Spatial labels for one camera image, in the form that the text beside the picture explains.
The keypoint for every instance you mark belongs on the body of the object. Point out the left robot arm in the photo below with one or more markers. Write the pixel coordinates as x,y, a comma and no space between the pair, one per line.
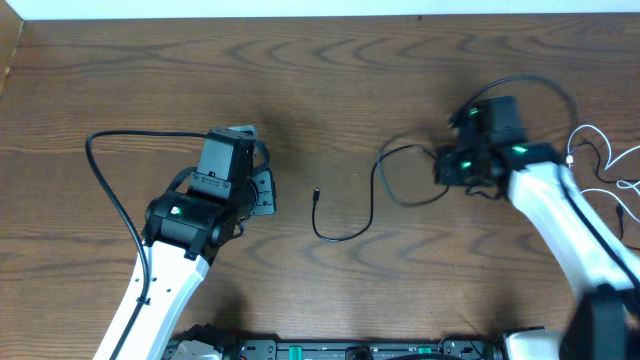
203,208

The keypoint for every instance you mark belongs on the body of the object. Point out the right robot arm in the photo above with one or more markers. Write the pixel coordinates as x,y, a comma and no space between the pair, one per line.
492,149

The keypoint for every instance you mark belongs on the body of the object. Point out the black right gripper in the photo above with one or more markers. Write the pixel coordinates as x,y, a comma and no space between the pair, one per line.
447,171

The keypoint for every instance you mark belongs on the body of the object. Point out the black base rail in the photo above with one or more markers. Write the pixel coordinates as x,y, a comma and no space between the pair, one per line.
278,350

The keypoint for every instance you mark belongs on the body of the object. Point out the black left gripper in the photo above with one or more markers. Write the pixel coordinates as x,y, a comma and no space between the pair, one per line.
265,192

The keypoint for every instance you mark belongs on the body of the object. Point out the cardboard panel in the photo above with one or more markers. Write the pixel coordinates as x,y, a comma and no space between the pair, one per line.
11,27

